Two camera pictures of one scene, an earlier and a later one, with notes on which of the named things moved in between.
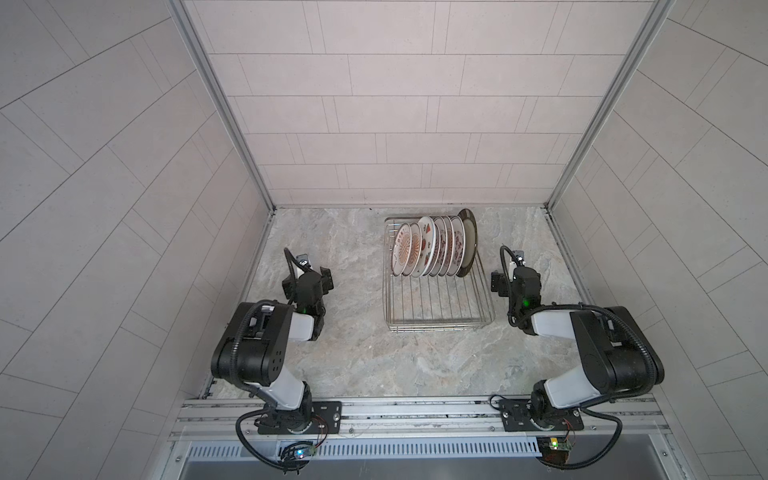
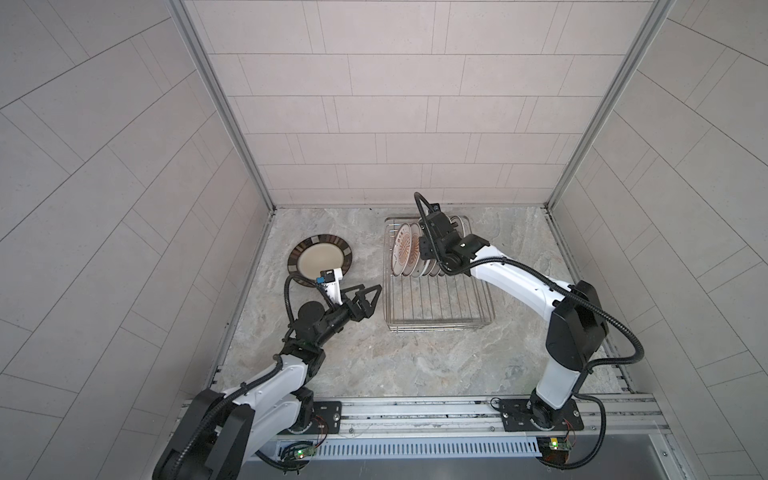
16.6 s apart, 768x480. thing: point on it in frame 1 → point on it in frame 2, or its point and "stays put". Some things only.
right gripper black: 498,283 → 437,227
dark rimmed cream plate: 471,242 → 315,254
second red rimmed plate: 416,250 stays put
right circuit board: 554,449 stays put
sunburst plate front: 401,249 stays put
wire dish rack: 433,303 stays put
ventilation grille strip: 373,451 stays put
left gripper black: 324,279 → 351,306
